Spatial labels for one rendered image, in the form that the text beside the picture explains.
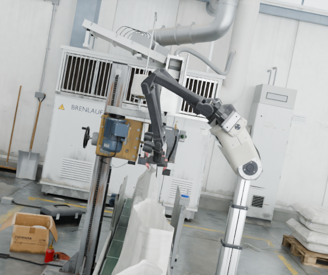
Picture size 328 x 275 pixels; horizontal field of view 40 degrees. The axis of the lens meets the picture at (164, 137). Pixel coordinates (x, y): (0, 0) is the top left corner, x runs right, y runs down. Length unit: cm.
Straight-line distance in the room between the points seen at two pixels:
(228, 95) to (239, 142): 390
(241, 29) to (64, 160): 311
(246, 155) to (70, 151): 391
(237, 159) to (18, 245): 226
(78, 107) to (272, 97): 295
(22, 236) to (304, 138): 518
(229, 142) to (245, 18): 421
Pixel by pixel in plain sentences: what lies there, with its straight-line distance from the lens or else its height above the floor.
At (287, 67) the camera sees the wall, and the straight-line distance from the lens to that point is 790.
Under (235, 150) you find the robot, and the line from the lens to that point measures 278.
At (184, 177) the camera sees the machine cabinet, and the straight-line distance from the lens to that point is 633.
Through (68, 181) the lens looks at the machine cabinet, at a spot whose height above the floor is 26.
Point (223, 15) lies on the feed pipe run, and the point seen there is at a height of 277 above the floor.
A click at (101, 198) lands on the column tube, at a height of 68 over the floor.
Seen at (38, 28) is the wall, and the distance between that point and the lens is 792.
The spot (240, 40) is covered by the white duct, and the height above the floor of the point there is 266.
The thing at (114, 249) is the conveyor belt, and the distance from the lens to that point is 349.
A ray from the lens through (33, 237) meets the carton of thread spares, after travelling 427.
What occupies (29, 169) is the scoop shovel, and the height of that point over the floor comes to 16.
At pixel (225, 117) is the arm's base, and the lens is 259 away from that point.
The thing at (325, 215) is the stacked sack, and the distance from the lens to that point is 572.
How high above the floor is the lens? 144
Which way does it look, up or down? 3 degrees down
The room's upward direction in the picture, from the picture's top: 11 degrees clockwise
